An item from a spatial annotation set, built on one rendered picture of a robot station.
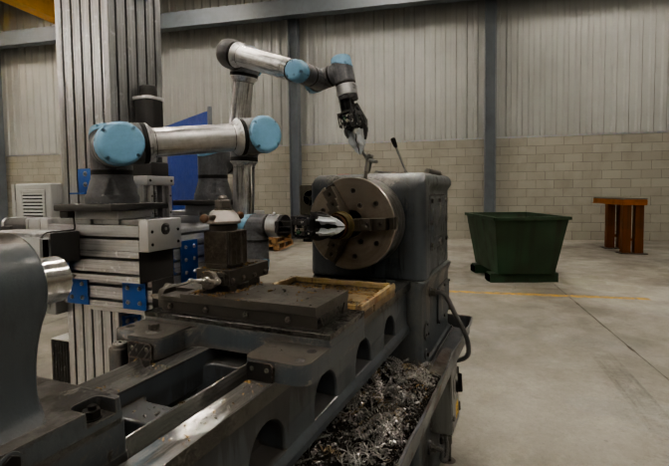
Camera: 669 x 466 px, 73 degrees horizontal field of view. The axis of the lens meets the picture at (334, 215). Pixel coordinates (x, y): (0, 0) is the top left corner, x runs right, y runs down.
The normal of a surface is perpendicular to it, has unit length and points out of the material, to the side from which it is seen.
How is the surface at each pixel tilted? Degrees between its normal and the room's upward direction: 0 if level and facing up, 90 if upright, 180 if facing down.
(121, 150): 91
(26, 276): 71
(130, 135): 91
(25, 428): 47
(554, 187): 90
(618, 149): 90
